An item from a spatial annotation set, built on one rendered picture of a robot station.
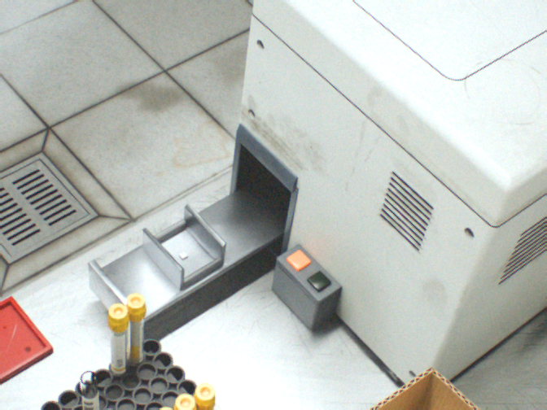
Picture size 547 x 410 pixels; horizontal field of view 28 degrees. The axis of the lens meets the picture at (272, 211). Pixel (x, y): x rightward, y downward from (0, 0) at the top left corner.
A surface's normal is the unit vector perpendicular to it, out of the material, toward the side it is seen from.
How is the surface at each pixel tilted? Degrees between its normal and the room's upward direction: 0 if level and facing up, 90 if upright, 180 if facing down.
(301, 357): 0
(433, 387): 89
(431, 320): 90
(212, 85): 0
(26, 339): 0
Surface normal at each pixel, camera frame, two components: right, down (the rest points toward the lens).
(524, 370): 0.10, -0.62
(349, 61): -0.76, 0.45
